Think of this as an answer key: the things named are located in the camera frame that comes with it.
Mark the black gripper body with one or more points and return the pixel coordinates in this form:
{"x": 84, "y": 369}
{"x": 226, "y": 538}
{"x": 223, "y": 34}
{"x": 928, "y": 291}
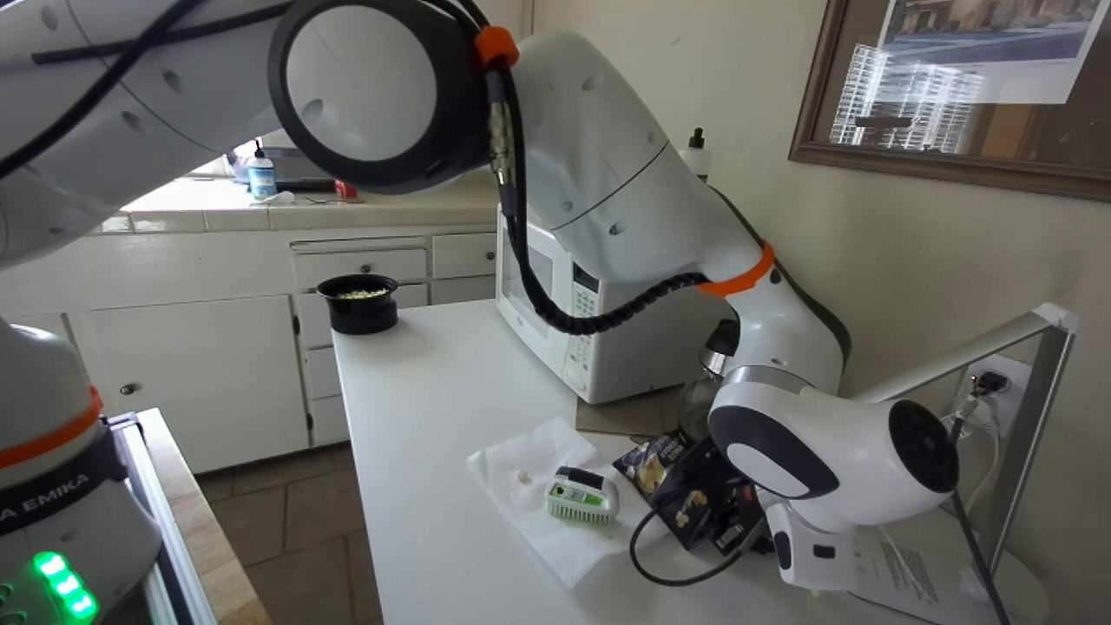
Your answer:
{"x": 810, "y": 557}

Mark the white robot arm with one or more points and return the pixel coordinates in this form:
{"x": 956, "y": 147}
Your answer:
{"x": 113, "y": 99}

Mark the white object on towel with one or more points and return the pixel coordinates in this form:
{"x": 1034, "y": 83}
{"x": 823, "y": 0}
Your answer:
{"x": 580, "y": 496}

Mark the white desk lamp stand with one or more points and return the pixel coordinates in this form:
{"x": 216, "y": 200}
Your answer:
{"x": 994, "y": 473}

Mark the white paper towel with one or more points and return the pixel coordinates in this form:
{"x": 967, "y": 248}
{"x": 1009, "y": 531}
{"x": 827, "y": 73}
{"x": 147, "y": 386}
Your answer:
{"x": 514, "y": 477}

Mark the blue-label plastic bottle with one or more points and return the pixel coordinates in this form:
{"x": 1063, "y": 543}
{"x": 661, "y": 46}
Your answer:
{"x": 697, "y": 153}

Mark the black pot on table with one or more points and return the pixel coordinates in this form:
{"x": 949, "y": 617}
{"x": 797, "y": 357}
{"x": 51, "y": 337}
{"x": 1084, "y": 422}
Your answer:
{"x": 360, "y": 305}

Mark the red can on counter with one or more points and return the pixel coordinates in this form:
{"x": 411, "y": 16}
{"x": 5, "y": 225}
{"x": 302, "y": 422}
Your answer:
{"x": 346, "y": 191}

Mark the white kitchen cabinets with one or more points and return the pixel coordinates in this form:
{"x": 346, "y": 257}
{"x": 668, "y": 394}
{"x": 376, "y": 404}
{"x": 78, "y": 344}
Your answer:
{"x": 226, "y": 333}

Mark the blue bottle on counter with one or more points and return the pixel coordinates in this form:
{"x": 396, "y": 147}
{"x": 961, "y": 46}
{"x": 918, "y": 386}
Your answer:
{"x": 263, "y": 181}

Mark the wall power outlet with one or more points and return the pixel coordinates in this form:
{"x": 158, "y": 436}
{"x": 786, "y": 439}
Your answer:
{"x": 994, "y": 413}

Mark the framed picture on wall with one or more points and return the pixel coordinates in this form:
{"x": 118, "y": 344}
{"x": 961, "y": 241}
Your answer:
{"x": 974, "y": 93}

